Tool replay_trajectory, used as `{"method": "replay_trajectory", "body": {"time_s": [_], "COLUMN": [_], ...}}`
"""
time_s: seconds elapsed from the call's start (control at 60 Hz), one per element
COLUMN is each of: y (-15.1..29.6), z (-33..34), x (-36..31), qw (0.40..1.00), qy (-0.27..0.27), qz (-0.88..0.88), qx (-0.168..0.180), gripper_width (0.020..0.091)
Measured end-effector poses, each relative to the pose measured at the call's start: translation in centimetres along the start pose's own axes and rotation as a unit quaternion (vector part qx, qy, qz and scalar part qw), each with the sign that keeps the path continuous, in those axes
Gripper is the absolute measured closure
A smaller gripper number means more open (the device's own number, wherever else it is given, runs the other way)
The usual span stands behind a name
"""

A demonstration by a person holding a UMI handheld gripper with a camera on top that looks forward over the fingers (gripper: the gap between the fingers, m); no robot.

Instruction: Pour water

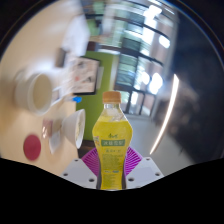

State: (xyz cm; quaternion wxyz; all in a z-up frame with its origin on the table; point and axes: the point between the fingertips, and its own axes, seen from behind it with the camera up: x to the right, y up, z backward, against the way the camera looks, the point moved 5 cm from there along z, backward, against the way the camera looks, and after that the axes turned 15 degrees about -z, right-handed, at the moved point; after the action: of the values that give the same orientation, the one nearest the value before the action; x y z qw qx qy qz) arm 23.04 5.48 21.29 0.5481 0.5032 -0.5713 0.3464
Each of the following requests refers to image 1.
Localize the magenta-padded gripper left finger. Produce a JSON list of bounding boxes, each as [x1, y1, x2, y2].
[[60, 147, 101, 189]]

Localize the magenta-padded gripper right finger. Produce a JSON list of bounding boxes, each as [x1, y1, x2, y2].
[[123, 146, 165, 189]]

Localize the yellow drink bottle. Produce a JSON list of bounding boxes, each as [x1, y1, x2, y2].
[[91, 90, 134, 191]]

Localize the white bowl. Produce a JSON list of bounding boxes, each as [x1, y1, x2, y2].
[[61, 108, 87, 150]]

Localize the flat round red coaster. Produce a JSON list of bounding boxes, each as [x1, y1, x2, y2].
[[22, 133, 42, 162]]

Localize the small pink packet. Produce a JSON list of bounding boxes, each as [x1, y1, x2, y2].
[[41, 118, 63, 139]]

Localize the long linear ceiling light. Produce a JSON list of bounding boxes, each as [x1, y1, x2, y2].
[[149, 73, 180, 156]]

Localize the small blue-capped bottle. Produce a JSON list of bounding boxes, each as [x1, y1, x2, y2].
[[63, 95, 83, 104]]

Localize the black pendant lamp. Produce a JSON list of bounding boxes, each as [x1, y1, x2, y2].
[[139, 71, 151, 86], [148, 72, 164, 95]]

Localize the white ribbed mug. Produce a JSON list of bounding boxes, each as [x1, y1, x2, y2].
[[13, 71, 54, 117]]

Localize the black sticker-covered laptop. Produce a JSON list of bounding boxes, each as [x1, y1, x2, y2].
[[68, 55, 101, 96]]

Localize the white paper sheets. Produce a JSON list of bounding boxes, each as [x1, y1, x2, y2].
[[61, 14, 91, 56]]

